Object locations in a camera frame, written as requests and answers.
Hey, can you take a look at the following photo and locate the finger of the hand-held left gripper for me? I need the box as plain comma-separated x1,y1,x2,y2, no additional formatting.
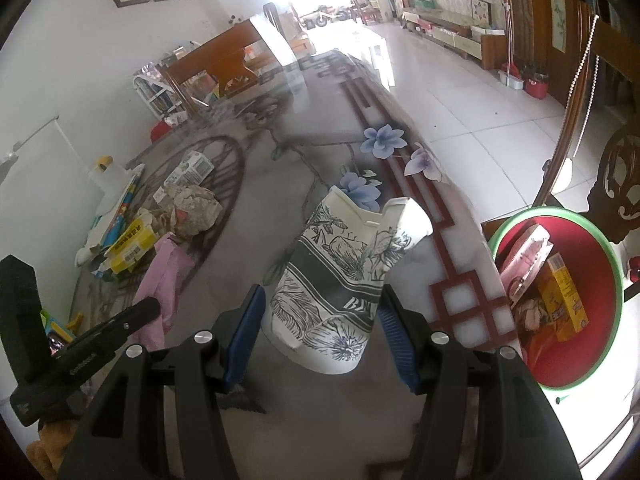
52,296,162,361

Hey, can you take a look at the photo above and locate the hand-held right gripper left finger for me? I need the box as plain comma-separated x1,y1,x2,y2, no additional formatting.
57,284,268,480

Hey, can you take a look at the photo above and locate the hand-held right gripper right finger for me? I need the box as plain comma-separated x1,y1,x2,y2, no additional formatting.
377,285,583,480

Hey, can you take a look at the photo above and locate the crushed floral paper cup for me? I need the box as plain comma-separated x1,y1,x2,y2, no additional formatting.
260,186,433,376

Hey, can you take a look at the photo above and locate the pink snack packet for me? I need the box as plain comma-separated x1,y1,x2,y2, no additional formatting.
500,224,555,301

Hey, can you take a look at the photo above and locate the yellow orange snack box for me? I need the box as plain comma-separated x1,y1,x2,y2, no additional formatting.
537,254,590,342

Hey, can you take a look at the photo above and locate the red basin with green rim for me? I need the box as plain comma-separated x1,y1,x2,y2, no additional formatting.
487,207,626,391

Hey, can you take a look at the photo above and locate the person's left hand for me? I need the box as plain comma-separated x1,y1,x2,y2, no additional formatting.
25,417,76,480

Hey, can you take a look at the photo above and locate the colourful printed packet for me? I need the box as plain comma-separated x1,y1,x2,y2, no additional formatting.
40,310,86,356

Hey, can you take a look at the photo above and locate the pink plastic bag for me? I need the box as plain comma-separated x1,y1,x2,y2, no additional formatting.
132,234,197,351

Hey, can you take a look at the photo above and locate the small yellow carton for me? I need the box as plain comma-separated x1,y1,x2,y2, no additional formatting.
107,212,158,276

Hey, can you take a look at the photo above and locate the crumpled paper wad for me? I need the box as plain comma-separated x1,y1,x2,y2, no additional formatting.
167,183,223,238

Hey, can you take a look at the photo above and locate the white bottle with yellow cap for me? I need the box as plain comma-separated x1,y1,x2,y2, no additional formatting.
90,156,132,196

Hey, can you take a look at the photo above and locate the small white carton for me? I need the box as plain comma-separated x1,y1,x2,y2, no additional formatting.
165,152,213,188

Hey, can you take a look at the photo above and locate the carved wooden chair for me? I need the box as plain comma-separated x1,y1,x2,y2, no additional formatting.
537,125,640,261

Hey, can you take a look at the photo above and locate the red bucket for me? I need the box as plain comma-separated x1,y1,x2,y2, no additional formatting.
522,72,551,100

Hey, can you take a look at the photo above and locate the low television cabinet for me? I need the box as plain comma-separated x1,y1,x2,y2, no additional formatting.
402,7,506,61

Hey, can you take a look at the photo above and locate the parked scooter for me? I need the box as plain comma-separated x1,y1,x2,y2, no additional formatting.
300,2,351,28

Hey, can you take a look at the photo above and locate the small framed picture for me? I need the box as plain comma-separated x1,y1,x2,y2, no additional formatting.
469,0,493,28

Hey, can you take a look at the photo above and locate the white wire rack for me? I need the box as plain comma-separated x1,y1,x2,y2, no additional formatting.
132,62,188,121

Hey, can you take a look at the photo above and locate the white bead cord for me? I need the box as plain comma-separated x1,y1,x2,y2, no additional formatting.
567,12,601,161

